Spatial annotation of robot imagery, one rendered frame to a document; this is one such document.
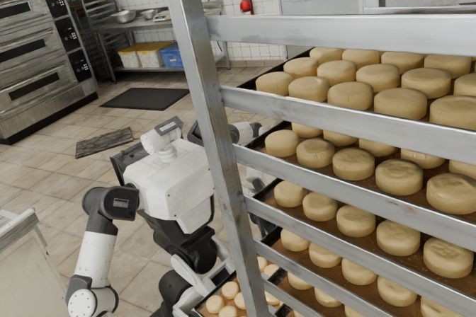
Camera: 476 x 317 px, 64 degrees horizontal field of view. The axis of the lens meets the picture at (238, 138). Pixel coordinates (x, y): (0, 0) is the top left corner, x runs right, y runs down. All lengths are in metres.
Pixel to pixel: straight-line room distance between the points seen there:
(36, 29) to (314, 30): 5.21
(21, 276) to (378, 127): 1.57
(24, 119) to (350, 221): 5.03
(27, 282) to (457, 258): 1.57
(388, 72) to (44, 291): 1.63
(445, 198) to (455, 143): 0.09
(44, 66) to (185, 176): 4.44
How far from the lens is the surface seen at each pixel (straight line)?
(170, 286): 1.92
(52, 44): 5.56
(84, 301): 1.16
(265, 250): 0.64
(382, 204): 0.43
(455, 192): 0.44
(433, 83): 0.46
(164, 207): 1.20
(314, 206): 0.56
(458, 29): 0.33
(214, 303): 1.18
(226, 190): 0.56
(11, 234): 1.70
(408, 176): 0.46
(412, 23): 0.34
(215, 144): 0.52
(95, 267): 1.18
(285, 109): 0.44
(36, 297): 1.84
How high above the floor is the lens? 1.68
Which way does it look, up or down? 27 degrees down
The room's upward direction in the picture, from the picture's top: 12 degrees counter-clockwise
